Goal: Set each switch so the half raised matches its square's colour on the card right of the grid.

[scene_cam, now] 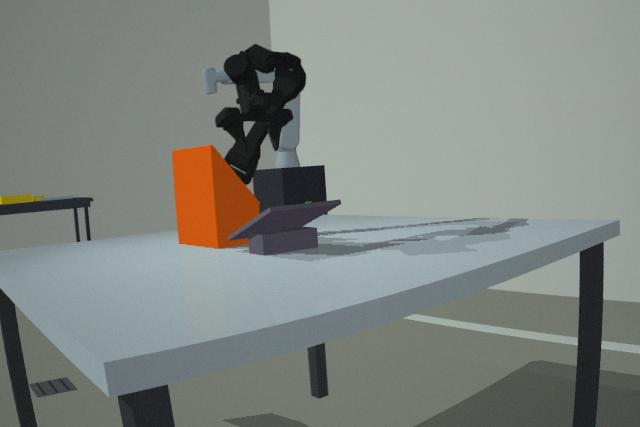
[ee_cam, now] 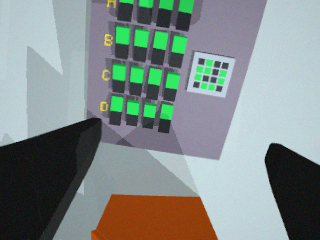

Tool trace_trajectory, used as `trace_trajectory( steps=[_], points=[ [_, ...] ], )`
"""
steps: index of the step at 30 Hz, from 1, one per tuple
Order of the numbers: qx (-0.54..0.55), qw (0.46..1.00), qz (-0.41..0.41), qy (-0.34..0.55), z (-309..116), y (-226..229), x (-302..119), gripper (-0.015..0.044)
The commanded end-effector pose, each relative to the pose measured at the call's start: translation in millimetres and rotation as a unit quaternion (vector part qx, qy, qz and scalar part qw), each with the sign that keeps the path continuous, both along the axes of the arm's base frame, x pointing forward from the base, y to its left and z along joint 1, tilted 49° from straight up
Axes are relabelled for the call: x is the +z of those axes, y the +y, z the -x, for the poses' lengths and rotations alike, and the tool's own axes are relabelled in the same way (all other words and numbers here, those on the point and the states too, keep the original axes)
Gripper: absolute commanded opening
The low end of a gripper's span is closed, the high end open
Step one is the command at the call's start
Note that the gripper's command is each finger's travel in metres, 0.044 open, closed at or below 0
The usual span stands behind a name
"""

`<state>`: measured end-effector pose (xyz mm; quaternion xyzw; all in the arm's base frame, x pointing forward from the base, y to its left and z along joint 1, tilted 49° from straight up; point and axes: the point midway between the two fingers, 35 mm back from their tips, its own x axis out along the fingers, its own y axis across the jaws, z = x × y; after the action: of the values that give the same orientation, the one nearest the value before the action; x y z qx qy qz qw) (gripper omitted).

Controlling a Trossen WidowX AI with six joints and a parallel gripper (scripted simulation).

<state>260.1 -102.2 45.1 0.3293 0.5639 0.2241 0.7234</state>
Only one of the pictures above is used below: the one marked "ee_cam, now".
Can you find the grey switch panel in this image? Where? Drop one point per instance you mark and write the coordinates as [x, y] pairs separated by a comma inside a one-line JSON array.
[[166, 75]]

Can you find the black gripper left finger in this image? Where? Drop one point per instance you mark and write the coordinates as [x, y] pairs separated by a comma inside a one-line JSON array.
[[39, 177]]

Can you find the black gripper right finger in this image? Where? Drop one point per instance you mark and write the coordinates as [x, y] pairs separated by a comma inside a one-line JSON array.
[[295, 183]]

